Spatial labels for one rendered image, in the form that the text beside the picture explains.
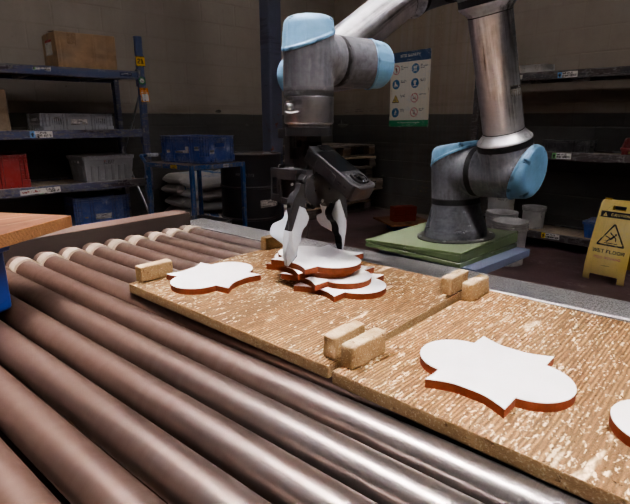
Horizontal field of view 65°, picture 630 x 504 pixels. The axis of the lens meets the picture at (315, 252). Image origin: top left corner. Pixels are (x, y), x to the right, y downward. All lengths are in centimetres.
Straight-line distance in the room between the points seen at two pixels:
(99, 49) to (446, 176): 408
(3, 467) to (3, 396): 12
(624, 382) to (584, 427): 11
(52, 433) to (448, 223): 95
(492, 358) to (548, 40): 534
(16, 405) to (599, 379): 57
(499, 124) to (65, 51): 415
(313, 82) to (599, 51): 497
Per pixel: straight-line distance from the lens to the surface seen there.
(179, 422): 50
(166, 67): 593
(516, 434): 46
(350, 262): 75
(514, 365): 55
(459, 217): 122
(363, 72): 80
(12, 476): 48
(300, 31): 75
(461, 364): 53
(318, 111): 74
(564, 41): 573
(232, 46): 640
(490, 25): 109
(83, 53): 490
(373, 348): 54
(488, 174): 115
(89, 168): 487
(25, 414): 56
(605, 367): 61
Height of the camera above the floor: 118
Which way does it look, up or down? 15 degrees down
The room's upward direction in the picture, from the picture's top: straight up
